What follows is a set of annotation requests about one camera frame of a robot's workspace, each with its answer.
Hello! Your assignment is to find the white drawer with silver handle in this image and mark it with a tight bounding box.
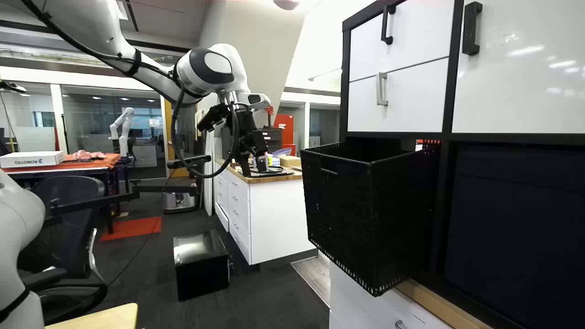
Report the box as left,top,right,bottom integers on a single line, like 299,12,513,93
345,56,451,135

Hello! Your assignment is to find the black mesh storage bin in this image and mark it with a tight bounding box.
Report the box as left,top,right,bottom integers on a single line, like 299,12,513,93
299,140,440,297

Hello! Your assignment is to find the red cabinet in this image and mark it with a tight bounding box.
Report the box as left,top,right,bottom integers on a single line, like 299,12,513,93
272,111,298,157

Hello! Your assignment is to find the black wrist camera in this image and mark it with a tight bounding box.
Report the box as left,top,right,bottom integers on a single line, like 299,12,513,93
195,102,234,133

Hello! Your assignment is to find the black cube shelf cabinet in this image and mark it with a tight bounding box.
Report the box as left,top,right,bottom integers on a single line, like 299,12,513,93
338,0,585,329

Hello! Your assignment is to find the light wooden table corner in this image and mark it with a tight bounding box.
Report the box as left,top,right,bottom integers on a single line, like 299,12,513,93
44,301,140,329

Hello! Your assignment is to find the white counter with wooden top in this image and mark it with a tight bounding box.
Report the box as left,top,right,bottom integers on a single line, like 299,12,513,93
290,250,497,329

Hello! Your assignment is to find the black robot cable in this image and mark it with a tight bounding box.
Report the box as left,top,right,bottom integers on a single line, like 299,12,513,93
170,87,237,180

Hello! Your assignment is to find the white cabinet door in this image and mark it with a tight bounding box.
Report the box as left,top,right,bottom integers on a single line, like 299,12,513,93
451,0,585,136

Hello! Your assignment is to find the black cabinet door panel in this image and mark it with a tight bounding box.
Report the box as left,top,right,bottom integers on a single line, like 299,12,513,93
444,142,585,329

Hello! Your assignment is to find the white island cabinet wooden top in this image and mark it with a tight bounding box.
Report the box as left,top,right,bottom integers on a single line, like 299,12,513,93
210,158,316,266

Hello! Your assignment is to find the long black stand bar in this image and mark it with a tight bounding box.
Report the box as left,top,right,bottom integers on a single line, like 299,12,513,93
45,177,201,215

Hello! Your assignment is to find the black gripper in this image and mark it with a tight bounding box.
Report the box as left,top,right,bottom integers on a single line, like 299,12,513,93
228,104,272,178

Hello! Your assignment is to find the black drawer handle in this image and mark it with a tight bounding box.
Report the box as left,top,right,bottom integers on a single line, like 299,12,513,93
378,3,398,47

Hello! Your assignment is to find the white flat box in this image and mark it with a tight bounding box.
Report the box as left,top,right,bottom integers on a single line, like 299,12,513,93
0,149,65,169

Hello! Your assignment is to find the red table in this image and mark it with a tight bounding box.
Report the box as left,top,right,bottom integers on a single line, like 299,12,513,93
1,151,126,235

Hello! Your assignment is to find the silver drawer handle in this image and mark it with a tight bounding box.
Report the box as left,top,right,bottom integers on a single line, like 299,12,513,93
374,71,391,109

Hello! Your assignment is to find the short black stand bar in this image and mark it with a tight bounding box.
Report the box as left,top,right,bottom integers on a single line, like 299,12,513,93
166,153,214,169

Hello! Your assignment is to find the white drawer with black handle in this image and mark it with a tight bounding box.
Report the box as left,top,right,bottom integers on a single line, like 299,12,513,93
347,0,457,82

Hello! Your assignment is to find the black box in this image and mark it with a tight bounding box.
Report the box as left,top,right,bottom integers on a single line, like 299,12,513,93
170,228,234,301

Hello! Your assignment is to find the black door handle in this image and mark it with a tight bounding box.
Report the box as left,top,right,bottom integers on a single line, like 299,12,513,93
460,0,484,56

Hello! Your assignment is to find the black office chair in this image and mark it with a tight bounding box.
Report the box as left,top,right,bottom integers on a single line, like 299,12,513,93
16,173,111,325

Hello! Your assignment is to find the red floor mat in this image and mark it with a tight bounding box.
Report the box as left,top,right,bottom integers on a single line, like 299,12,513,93
97,213,164,244

